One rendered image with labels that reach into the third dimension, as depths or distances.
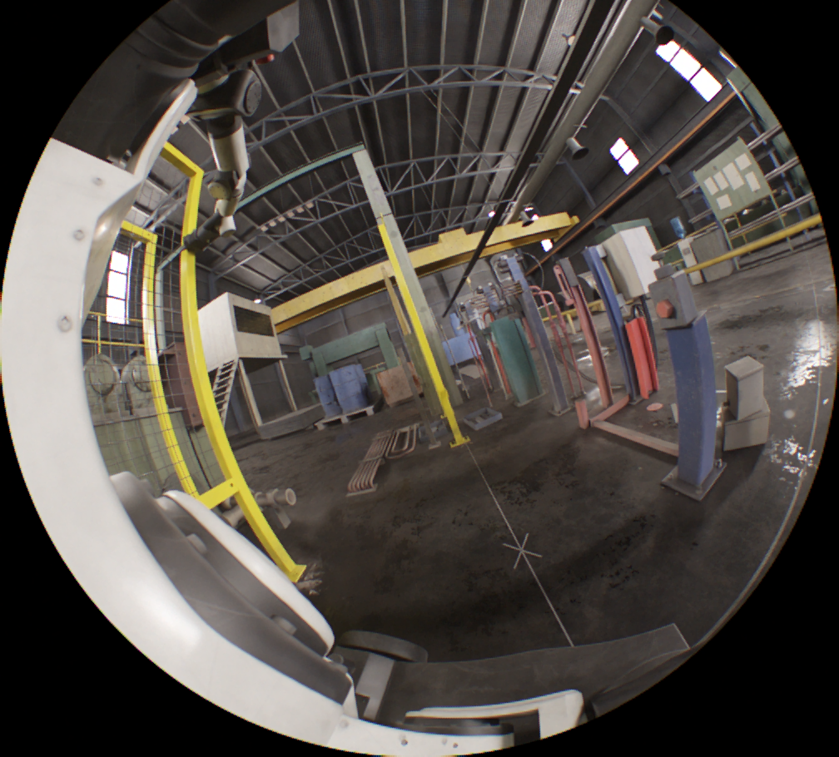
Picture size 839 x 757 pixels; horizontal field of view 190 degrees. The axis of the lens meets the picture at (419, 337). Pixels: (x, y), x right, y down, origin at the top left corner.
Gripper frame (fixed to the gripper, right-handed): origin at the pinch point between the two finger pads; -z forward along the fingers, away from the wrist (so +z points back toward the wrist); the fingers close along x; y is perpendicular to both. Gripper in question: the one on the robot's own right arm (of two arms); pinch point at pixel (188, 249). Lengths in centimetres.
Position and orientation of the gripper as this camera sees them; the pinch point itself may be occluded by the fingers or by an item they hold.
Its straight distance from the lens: 122.6
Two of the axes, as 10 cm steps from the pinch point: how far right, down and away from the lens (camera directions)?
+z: 9.4, -3.4, -0.3
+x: -0.5, -0.6, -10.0
